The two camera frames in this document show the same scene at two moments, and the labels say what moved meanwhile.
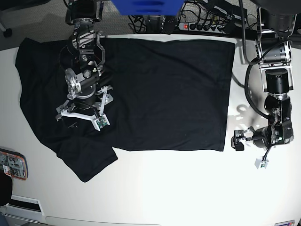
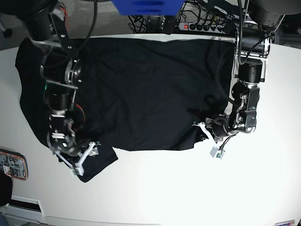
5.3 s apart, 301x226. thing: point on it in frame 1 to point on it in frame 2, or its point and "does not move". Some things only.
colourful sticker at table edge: x=291 y=222 does not move
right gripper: x=262 y=138 to x=219 y=125
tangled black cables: x=201 y=11 does not move
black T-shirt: x=168 y=94 does not move
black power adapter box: x=169 y=24 does not move
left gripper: x=88 y=104 to x=74 y=147
